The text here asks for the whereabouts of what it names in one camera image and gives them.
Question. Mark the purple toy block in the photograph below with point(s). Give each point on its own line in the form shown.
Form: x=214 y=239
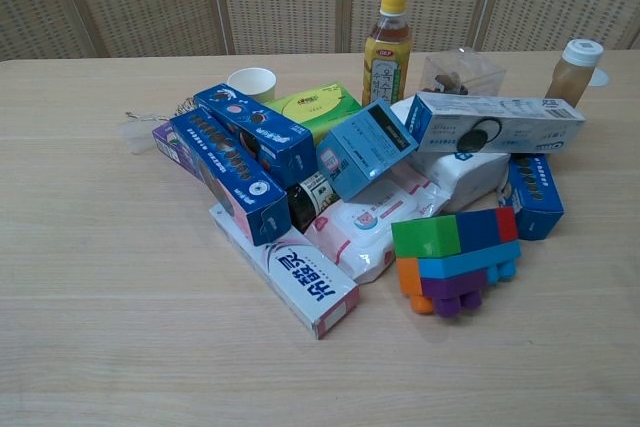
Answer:
x=452 y=292

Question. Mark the white tissue pack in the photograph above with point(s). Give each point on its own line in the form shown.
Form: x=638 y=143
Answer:
x=465 y=177

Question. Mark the white paper cup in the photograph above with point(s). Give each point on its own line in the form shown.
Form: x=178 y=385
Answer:
x=255 y=83

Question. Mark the red toy block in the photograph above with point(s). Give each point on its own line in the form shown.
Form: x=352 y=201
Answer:
x=507 y=224

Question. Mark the dark labelled jar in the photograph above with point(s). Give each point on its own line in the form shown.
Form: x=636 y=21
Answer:
x=305 y=202

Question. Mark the light blue carton box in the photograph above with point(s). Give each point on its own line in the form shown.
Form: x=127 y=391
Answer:
x=367 y=152

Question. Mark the white round table grommet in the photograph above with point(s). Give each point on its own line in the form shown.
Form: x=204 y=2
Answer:
x=600 y=78

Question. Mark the brown small object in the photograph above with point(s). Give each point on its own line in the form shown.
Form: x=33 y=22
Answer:
x=447 y=82

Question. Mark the dark blue toy block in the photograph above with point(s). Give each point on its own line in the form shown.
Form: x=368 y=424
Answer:
x=477 y=229

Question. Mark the orange toy block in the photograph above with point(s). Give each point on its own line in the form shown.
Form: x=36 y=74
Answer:
x=409 y=279

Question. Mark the light blue toy block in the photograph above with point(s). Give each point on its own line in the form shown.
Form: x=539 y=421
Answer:
x=465 y=259

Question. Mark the clear bag with twine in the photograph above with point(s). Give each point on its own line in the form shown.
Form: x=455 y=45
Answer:
x=137 y=134

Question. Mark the short blue cookie box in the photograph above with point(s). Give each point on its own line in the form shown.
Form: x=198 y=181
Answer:
x=537 y=197

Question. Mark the white pink toothpaste box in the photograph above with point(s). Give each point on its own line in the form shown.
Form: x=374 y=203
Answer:
x=305 y=282

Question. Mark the pink wet wipes pack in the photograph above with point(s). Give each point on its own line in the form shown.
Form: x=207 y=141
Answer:
x=365 y=227

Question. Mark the yellow cap tea bottle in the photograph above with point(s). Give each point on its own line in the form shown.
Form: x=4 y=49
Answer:
x=386 y=67

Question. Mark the purple carton box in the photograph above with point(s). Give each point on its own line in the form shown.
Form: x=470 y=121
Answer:
x=170 y=142

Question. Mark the long dark blue cookie box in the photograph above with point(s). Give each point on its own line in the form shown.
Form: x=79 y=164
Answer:
x=235 y=172

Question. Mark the pale blue cookie box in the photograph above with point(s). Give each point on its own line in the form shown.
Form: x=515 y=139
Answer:
x=500 y=124

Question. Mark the green tissue box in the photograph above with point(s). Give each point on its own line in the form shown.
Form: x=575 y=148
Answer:
x=320 y=109

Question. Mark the clear plastic cube box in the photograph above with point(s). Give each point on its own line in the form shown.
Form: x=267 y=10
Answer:
x=475 y=72

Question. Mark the green toy block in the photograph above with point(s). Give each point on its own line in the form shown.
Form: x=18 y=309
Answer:
x=425 y=237

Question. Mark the blue cookie box pink print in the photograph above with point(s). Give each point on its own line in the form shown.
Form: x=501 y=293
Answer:
x=272 y=139

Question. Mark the amber bottle white cap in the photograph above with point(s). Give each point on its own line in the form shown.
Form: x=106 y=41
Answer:
x=570 y=77

